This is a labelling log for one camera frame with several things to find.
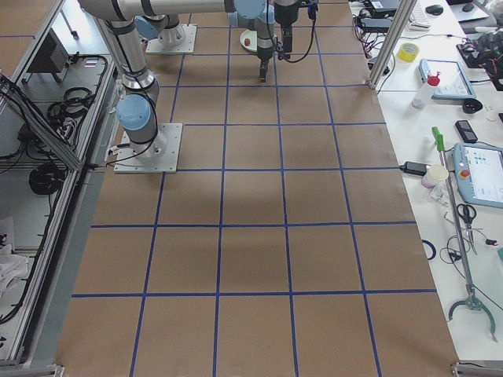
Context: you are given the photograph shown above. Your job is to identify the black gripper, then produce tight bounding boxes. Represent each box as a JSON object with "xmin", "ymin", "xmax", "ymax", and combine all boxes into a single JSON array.
[
  {"xmin": 274, "ymin": 0, "xmax": 318, "ymax": 55},
  {"xmin": 257, "ymin": 35, "xmax": 285, "ymax": 82}
]

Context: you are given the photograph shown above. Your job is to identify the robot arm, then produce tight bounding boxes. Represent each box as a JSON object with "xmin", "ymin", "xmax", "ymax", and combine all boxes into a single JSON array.
[
  {"xmin": 134, "ymin": 1, "xmax": 274, "ymax": 82},
  {"xmin": 79, "ymin": 0, "xmax": 318, "ymax": 94}
]

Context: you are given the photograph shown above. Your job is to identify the yellow tape roll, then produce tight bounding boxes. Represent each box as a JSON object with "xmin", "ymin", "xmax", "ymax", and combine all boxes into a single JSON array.
[{"xmin": 397, "ymin": 42, "xmax": 420, "ymax": 63}]

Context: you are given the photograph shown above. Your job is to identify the clear bottle red cap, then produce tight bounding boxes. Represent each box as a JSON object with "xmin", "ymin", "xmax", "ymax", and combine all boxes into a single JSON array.
[{"xmin": 412, "ymin": 71, "xmax": 440, "ymax": 109}]

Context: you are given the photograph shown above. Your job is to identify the black power adapter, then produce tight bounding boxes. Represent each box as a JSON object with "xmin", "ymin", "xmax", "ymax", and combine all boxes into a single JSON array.
[{"xmin": 399, "ymin": 161, "xmax": 428, "ymax": 177}]

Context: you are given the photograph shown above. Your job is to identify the teach pendant tablet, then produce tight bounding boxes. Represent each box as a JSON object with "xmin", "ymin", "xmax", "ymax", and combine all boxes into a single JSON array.
[
  {"xmin": 419, "ymin": 59, "xmax": 476, "ymax": 101},
  {"xmin": 452, "ymin": 143, "xmax": 502, "ymax": 208}
]

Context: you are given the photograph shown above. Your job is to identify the paper cup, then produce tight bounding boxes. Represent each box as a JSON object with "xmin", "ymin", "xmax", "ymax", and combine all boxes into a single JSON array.
[{"xmin": 421, "ymin": 164, "xmax": 449, "ymax": 189}]

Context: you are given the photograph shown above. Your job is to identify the black remote control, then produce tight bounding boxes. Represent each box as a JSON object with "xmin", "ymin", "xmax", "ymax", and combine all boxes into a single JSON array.
[{"xmin": 454, "ymin": 120, "xmax": 478, "ymax": 144}]

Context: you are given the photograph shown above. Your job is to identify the black scissors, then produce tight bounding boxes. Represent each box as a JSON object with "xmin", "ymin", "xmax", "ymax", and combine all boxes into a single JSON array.
[{"xmin": 457, "ymin": 203, "xmax": 477, "ymax": 254}]

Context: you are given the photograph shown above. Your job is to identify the long reach grabber tool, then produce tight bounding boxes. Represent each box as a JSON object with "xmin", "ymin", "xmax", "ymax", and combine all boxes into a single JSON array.
[{"xmin": 431, "ymin": 126, "xmax": 497, "ymax": 342}]

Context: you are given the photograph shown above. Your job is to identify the white crumpled cloth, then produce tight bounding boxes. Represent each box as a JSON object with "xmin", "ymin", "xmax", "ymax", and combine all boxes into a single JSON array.
[{"xmin": 0, "ymin": 218, "xmax": 31, "ymax": 303}]

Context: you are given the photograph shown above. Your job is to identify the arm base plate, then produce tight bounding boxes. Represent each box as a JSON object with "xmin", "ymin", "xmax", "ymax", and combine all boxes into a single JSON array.
[
  {"xmin": 146, "ymin": 24, "xmax": 197, "ymax": 55},
  {"xmin": 113, "ymin": 123, "xmax": 183, "ymax": 174}
]

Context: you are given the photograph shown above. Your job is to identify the aluminium frame post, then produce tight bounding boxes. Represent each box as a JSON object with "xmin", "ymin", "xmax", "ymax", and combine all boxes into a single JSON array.
[{"xmin": 368, "ymin": 0, "xmax": 416, "ymax": 90}]

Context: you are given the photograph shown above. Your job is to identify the black cable bundle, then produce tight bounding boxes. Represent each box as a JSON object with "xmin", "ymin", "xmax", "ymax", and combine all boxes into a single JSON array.
[{"xmin": 28, "ymin": 163, "xmax": 64, "ymax": 196}]

